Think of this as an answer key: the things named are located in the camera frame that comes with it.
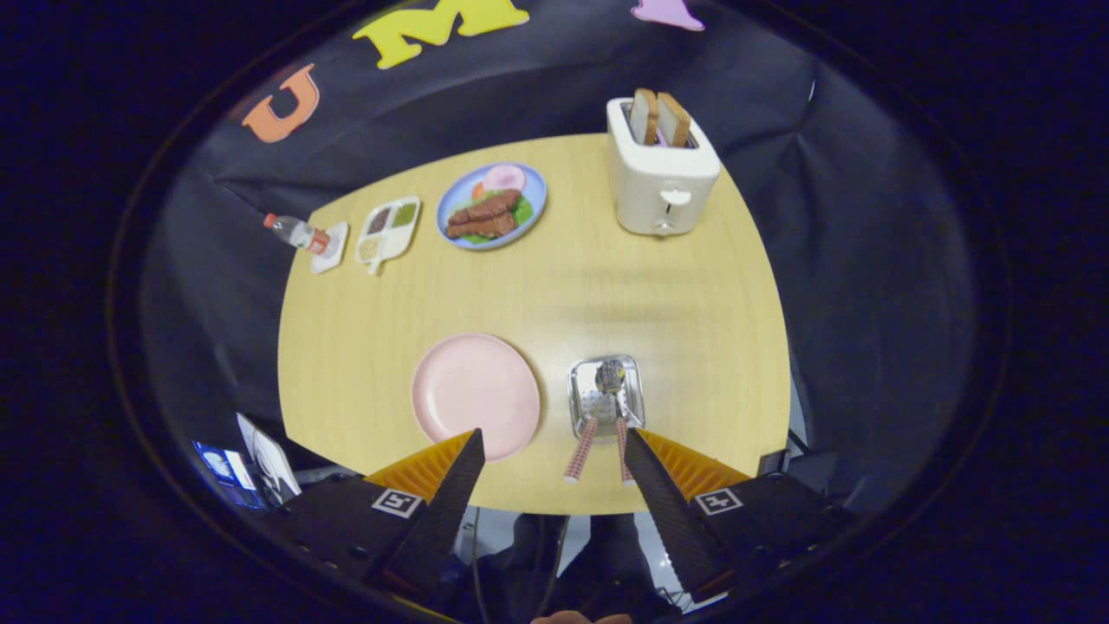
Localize toast slice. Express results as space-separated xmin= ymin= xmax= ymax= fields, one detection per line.
xmin=656 ymin=92 xmax=693 ymax=148
xmin=630 ymin=88 xmax=660 ymax=146

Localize lit screen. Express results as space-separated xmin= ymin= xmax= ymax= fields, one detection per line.
xmin=192 ymin=440 xmax=261 ymax=510

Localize blue plate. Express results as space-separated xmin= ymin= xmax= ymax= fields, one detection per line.
xmin=435 ymin=163 xmax=548 ymax=251

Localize brown meat strips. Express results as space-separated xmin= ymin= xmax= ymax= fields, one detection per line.
xmin=444 ymin=189 xmax=523 ymax=241

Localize person's legs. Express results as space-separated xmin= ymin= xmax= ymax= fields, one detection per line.
xmin=507 ymin=513 xmax=651 ymax=618

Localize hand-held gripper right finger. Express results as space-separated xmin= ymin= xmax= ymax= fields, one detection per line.
xmin=624 ymin=426 xmax=859 ymax=603

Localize dark cable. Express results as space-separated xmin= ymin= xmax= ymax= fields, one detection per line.
xmin=470 ymin=507 xmax=488 ymax=624

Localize white toaster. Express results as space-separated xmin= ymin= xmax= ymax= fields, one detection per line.
xmin=606 ymin=95 xmax=722 ymax=237

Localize white divided condiment tray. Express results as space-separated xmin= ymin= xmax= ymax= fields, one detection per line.
xmin=355 ymin=195 xmax=422 ymax=276

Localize metal wire basket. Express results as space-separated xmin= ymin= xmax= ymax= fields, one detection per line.
xmin=567 ymin=354 xmax=646 ymax=443

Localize plastic bottle with red label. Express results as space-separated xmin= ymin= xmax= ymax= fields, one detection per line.
xmin=263 ymin=213 xmax=332 ymax=256

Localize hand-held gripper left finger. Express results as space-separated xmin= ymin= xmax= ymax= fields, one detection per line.
xmin=260 ymin=427 xmax=486 ymax=599

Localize white board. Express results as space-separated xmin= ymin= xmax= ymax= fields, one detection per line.
xmin=237 ymin=413 xmax=302 ymax=504

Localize white square coaster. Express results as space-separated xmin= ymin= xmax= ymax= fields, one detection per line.
xmin=310 ymin=221 xmax=350 ymax=276

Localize fork with red checked handle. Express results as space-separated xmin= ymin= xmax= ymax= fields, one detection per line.
xmin=562 ymin=381 xmax=618 ymax=484

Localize pink plate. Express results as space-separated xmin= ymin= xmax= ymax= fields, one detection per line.
xmin=411 ymin=333 xmax=542 ymax=463

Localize spoon with red checked handle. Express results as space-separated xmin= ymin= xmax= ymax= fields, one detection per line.
xmin=595 ymin=361 xmax=639 ymax=487

